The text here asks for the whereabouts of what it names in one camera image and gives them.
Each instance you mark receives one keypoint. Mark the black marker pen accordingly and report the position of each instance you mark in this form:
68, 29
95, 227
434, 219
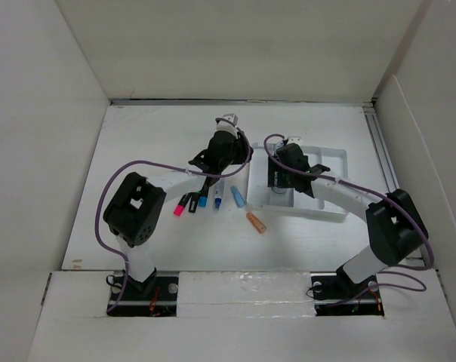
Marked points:
193, 202

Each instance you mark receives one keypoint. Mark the pink highlighter marker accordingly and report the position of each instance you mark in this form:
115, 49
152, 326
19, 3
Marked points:
181, 205

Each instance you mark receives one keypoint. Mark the aluminium rail right side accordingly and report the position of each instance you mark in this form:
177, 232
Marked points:
380, 148

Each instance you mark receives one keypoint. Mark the blue putty jar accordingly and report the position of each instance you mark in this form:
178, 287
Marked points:
281, 191

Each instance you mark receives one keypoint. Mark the blue highlighter marker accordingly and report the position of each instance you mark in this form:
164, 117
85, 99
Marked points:
203, 198

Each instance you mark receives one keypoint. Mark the orange correction tape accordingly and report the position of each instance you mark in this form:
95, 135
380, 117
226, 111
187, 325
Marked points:
256, 223

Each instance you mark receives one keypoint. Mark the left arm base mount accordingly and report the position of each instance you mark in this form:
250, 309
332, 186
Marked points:
156, 298

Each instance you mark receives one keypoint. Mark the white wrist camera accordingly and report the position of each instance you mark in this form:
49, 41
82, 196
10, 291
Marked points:
296, 140
227, 123

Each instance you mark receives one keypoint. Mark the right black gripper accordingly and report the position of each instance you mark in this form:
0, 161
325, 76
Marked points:
274, 167

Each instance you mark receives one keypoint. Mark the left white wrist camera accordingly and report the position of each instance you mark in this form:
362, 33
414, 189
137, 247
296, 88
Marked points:
227, 123

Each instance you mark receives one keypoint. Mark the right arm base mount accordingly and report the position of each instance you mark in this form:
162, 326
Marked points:
335, 295

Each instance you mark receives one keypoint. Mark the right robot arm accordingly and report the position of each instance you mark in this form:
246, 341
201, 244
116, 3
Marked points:
395, 228

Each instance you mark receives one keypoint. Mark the blue correction tape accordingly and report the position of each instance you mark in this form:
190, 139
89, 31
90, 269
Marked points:
237, 196

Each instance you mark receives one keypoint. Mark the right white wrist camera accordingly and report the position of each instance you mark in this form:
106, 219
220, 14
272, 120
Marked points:
296, 140

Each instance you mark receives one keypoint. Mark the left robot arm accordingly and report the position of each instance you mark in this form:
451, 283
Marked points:
134, 210

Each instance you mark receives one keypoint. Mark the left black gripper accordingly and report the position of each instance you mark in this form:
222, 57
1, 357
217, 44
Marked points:
241, 148

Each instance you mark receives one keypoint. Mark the white blue glue pen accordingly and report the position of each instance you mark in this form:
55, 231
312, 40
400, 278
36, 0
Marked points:
218, 193

